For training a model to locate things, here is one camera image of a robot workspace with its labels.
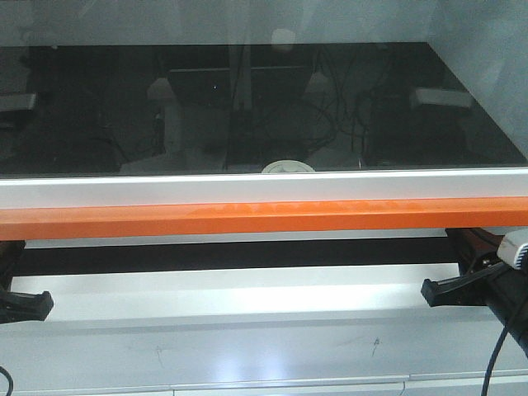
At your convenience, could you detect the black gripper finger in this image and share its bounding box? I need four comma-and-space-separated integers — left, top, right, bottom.
445, 228, 502, 275
421, 263, 510, 307
1, 241, 54, 324

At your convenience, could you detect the glass jar with white lid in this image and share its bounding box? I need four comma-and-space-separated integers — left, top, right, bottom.
262, 159, 315, 174

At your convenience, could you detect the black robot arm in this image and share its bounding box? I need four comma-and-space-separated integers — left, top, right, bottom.
421, 228, 527, 351

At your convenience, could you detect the white fume hood base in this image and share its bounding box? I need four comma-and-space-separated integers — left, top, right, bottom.
1, 263, 502, 395

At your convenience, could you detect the glass fume hood sash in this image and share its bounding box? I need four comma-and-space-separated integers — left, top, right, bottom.
1, 1, 527, 209

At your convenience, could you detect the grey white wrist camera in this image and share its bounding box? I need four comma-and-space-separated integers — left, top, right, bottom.
497, 229, 528, 271

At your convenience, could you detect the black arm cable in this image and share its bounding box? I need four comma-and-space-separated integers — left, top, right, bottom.
0, 365, 15, 396

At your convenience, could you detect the orange sash handle bar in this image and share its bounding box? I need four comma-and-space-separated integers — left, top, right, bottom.
1, 196, 527, 241

